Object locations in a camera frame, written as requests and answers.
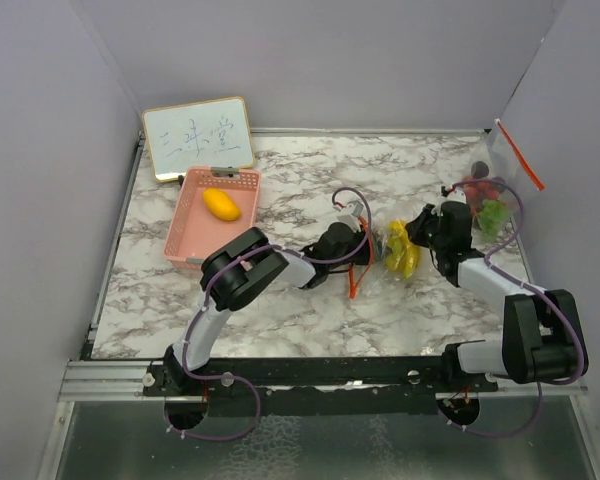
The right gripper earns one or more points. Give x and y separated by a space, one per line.
415 227

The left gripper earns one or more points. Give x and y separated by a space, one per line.
365 254

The zip bag with yellow fruit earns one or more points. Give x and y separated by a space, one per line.
354 283

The fake yellow mango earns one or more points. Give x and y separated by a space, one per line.
221 205

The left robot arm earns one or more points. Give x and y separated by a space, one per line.
235 275

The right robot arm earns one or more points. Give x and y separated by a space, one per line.
542 339

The fake red strawberries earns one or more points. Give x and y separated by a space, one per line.
477 193

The fake green grapes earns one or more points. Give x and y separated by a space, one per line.
491 217

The zip bag with red fruit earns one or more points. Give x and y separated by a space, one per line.
509 170

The pink plastic basket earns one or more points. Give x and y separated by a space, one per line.
195 232

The small whiteboard with writing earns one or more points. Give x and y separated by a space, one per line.
214 133

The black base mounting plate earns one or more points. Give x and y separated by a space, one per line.
312 386

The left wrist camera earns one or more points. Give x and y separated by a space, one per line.
352 215

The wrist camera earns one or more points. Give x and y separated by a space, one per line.
352 215
455 194

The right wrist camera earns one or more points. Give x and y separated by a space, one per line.
455 194

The aluminium frame rail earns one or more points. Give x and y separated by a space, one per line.
103 381

